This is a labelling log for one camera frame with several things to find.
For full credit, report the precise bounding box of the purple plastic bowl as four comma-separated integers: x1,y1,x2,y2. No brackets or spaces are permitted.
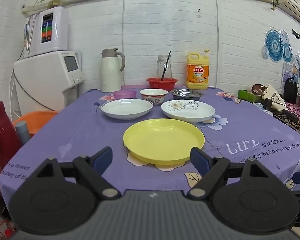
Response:
113,90,136,100

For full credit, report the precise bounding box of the white thermos jug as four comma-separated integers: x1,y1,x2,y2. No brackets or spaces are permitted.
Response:
100,48,126,92

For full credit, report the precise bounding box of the red plastic colander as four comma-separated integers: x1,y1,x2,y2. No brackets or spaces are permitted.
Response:
147,77,178,92

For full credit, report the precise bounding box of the white water purifier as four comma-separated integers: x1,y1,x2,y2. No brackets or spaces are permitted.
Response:
23,7,69,58

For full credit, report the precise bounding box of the yellow plastic plate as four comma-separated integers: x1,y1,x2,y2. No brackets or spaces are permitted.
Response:
123,119,205,166

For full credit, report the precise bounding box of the dark red thermos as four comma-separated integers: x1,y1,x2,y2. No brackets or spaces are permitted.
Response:
0,101,21,169

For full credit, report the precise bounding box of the yellow dish soap bottle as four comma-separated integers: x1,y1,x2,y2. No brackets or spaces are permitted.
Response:
186,49,211,90

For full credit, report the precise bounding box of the green box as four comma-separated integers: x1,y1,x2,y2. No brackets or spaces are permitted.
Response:
237,89,263,103

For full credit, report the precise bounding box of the cream tote bag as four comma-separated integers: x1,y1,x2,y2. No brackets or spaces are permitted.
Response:
251,84,287,112

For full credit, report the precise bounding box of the white countertop water dispenser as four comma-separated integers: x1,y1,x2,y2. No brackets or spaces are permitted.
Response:
13,51,84,115

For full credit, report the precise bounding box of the blue paper fan decoration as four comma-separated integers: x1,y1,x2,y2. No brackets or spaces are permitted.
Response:
262,29,293,63

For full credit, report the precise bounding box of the stainless steel bowl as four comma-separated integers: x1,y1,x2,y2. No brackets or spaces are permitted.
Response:
170,88,203,101

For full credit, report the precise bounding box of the white plate dark rim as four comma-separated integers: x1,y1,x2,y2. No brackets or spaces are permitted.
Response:
101,99,153,120

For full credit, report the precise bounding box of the glass pitcher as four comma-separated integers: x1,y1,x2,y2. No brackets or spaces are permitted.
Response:
157,55,172,78

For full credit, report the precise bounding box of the orange plastic stool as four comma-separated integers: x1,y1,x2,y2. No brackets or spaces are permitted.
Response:
13,111,58,137

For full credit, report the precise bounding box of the white floral plate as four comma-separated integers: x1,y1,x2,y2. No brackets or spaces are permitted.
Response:
161,99,216,124

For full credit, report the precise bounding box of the white ceramic patterned bowl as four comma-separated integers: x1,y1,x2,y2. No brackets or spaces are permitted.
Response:
140,88,168,106

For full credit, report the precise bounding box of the black stirring stick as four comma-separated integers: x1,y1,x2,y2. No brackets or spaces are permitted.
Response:
161,51,171,81

